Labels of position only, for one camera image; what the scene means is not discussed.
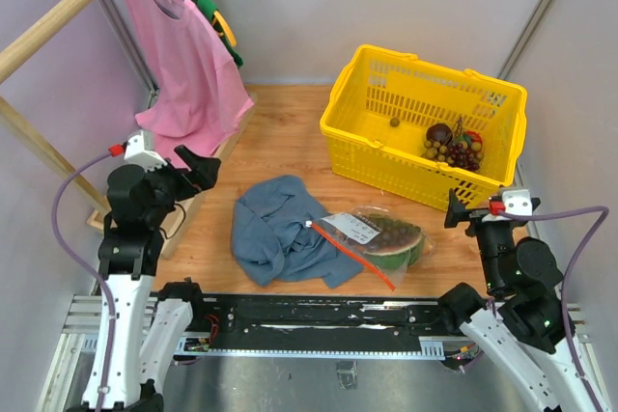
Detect clear zip bag orange seal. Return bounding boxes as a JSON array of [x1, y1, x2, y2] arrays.
[[305, 206, 435, 290]]

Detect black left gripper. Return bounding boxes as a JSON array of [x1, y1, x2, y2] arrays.
[[139, 144, 220, 226]]

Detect blue crumpled cloth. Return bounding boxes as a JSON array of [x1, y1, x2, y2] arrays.
[[231, 175, 363, 288]]

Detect wooden clothes rack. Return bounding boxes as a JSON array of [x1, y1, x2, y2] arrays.
[[0, 0, 257, 260]]

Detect dark purple plum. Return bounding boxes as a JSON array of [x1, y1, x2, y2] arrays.
[[426, 123, 453, 146]]

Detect yellow plastic basket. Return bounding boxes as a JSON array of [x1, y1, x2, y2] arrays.
[[320, 44, 527, 210]]

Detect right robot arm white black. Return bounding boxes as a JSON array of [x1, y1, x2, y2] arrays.
[[437, 188, 611, 411]]

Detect colourful small toy fruit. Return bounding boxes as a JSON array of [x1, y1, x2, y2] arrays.
[[463, 130, 483, 152]]

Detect dark purple grape bunch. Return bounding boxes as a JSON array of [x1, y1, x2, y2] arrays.
[[369, 214, 421, 250]]

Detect toy watermelon slice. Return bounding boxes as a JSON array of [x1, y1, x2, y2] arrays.
[[364, 234, 425, 270]]

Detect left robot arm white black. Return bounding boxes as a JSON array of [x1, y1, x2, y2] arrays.
[[76, 142, 221, 411]]

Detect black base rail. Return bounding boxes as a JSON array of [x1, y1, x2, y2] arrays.
[[176, 294, 465, 360]]

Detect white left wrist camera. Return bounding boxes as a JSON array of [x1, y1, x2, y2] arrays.
[[124, 129, 167, 172]]

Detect pink t-shirt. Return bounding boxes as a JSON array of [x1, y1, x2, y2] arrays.
[[125, 0, 253, 167]]

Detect dark red grape bunch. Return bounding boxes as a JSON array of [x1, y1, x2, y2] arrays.
[[446, 141, 484, 172]]

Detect yellow green hanger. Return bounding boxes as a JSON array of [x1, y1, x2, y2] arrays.
[[139, 0, 245, 69]]

